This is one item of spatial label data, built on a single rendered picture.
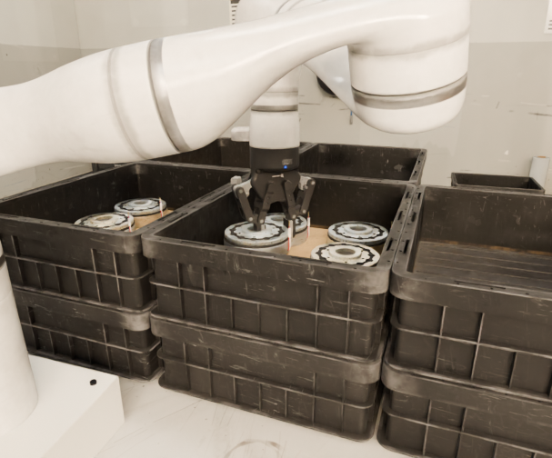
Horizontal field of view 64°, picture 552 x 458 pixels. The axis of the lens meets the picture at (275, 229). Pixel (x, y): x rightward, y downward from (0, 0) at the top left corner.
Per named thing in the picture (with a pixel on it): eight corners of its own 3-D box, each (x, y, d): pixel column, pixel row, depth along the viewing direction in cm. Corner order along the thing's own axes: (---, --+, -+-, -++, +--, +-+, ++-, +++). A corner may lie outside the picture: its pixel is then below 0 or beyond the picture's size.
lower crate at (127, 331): (151, 393, 61) (143, 317, 57) (-7, 348, 71) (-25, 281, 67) (261, 275, 96) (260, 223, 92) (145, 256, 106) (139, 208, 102)
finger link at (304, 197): (311, 178, 70) (296, 213, 71) (320, 182, 71) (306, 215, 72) (303, 174, 72) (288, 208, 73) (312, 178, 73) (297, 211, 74)
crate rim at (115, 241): (135, 255, 54) (134, 237, 53) (-38, 227, 64) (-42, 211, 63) (260, 182, 90) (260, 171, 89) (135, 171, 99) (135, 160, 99)
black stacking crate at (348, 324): (377, 375, 48) (386, 279, 44) (145, 323, 58) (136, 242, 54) (408, 246, 83) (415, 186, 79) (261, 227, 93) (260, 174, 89)
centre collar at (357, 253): (358, 263, 63) (358, 259, 63) (325, 258, 65) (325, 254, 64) (364, 251, 67) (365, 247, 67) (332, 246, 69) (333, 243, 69)
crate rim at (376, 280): (386, 296, 44) (388, 274, 44) (135, 255, 54) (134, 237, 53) (415, 196, 80) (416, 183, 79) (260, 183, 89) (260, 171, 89)
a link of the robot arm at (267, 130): (280, 136, 75) (280, 99, 73) (313, 146, 66) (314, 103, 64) (229, 140, 72) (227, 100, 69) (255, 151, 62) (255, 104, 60)
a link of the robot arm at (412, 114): (338, 60, 57) (331, -13, 53) (490, 121, 36) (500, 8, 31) (273, 81, 56) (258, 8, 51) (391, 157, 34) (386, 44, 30)
